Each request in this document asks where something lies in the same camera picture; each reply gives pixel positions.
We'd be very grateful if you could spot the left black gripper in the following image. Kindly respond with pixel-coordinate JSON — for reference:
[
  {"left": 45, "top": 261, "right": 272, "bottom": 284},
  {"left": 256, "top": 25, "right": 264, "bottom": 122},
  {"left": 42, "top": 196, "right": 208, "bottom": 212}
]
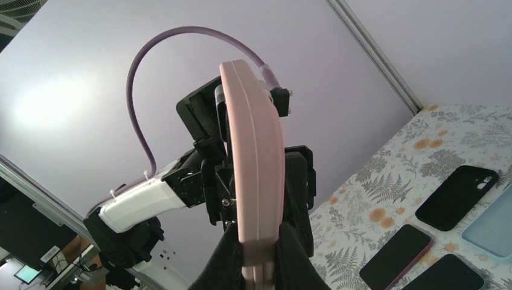
[{"left": 201, "top": 145, "right": 318, "bottom": 258}]

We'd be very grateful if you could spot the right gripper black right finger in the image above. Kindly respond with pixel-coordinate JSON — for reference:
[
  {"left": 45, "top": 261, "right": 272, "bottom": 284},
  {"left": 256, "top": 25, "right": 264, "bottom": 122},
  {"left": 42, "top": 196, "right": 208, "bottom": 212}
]
[{"left": 275, "top": 222, "right": 329, "bottom": 289}]

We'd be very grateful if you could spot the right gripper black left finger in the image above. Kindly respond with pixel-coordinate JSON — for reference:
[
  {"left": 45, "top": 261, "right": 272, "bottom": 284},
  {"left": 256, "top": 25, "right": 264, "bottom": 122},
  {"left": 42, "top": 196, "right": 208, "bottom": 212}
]
[{"left": 189, "top": 225, "right": 244, "bottom": 290}]

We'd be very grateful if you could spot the pink phone case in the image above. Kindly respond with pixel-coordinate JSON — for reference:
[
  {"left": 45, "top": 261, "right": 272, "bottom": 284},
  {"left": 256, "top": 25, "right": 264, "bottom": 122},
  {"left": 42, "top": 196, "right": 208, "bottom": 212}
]
[{"left": 220, "top": 60, "right": 285, "bottom": 289}]

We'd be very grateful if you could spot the black smartphone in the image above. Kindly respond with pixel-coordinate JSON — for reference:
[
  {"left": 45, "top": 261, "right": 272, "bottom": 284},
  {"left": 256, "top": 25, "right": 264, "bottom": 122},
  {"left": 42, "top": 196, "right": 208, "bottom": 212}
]
[
  {"left": 359, "top": 225, "right": 434, "bottom": 289},
  {"left": 403, "top": 254, "right": 486, "bottom": 290}
]

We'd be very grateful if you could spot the black phone case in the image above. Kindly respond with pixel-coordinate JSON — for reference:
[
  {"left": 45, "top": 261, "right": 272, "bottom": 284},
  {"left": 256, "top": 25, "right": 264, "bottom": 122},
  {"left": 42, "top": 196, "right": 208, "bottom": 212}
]
[{"left": 415, "top": 165, "right": 499, "bottom": 231}]

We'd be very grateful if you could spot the light blue phone case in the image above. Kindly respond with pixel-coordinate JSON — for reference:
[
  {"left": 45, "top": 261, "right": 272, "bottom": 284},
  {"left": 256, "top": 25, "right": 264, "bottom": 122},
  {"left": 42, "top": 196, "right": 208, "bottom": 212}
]
[{"left": 461, "top": 185, "right": 511, "bottom": 264}]

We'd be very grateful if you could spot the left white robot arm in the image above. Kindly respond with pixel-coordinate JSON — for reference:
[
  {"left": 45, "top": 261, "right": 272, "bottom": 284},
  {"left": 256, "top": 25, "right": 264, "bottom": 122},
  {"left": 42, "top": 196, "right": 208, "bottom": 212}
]
[{"left": 85, "top": 77, "right": 316, "bottom": 269}]

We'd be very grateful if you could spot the floral patterned table mat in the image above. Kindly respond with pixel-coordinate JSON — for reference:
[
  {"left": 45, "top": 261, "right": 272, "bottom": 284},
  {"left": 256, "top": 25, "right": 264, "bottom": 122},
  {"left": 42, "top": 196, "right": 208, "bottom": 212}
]
[{"left": 310, "top": 105, "right": 511, "bottom": 289}]

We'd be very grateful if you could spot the background computer monitor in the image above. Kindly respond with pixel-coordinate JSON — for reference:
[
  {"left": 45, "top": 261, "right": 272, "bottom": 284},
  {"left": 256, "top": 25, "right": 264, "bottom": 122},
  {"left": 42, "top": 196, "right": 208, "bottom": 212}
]
[{"left": 14, "top": 265, "right": 41, "bottom": 285}]

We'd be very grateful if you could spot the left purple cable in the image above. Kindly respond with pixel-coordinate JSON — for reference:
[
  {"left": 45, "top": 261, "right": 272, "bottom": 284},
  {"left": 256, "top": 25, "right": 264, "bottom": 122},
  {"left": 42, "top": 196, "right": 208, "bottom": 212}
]
[{"left": 86, "top": 25, "right": 281, "bottom": 217}]

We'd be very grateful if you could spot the aluminium corner frame post left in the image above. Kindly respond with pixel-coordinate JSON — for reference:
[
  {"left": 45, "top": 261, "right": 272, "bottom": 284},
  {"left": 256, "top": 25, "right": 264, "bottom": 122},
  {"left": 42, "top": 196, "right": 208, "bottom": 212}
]
[{"left": 326, "top": 0, "right": 423, "bottom": 115}]

